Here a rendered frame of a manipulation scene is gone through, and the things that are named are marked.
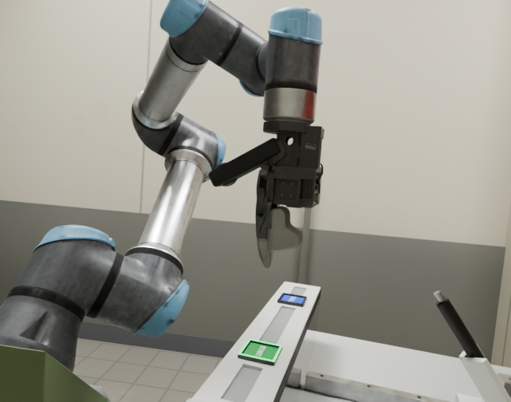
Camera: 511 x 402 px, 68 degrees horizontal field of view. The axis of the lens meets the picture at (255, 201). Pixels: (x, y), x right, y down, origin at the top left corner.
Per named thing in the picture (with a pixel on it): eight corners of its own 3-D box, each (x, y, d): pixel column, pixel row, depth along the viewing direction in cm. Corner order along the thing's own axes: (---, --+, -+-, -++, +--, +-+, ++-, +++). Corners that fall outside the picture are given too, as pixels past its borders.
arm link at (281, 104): (257, 87, 52) (272, 99, 60) (255, 121, 52) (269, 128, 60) (312, 88, 50) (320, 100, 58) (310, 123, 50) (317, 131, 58)
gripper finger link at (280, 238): (294, 277, 53) (300, 210, 52) (253, 270, 54) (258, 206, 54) (298, 271, 56) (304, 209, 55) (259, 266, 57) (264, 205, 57)
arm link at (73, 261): (5, 302, 63) (45, 235, 72) (85, 329, 67) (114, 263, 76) (12, 277, 55) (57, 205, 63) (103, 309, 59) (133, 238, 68)
